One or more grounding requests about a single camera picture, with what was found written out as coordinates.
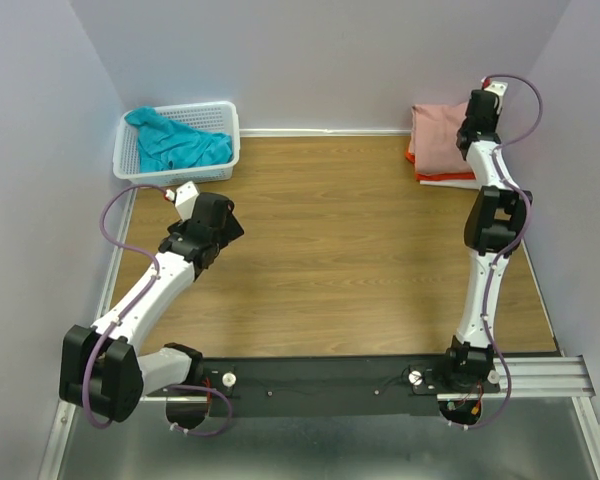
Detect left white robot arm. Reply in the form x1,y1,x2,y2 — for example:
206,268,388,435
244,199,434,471
59,183,244,429

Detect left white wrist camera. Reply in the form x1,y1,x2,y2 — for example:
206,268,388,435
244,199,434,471
164,181,200,221

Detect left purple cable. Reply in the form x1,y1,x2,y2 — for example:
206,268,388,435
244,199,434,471
81,184,235,437

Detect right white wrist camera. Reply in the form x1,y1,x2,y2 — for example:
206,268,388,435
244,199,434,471
482,77,508,115

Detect folded white t-shirt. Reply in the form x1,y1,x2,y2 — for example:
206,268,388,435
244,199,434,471
419,179,480,190

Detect folded orange t-shirt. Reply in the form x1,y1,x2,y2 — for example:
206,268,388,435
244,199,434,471
405,144,475,182

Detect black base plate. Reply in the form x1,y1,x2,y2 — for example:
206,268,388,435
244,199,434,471
144,353,501,431

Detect dusty pink graphic t-shirt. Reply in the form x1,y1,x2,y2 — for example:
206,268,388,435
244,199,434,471
409,102,467,156

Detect aluminium frame rail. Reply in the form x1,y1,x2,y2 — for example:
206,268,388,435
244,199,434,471
41,184,600,479

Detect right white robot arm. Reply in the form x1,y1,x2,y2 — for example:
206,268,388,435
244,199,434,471
439,82,531,392

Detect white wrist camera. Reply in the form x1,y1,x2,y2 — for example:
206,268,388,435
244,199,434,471
482,77,508,115
164,181,200,221

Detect white plastic laundry basket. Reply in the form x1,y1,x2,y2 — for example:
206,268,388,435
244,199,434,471
112,101,240,186

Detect teal t-shirt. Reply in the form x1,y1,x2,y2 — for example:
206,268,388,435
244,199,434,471
124,107,233,173

